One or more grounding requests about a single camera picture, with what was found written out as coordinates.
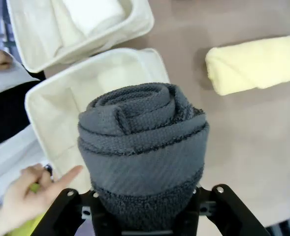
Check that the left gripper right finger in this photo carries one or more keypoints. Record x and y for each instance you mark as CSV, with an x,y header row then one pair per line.
x,y
228,211

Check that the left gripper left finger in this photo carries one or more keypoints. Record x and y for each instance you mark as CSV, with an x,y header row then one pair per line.
x,y
61,211

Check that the grey towel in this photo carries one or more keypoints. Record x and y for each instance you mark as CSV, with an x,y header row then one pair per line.
x,y
142,147

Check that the white towel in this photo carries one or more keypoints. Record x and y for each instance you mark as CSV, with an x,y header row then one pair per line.
x,y
95,14

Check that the person's right hand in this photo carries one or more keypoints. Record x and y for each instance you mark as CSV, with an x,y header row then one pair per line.
x,y
24,204

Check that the beige fabric basket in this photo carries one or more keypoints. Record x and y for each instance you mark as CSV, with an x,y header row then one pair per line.
x,y
58,108
31,44

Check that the person in white shirt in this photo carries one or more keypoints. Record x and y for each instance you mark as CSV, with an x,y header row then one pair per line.
x,y
4,115

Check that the yellow rolled towel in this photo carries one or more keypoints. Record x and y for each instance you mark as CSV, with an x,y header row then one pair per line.
x,y
253,64

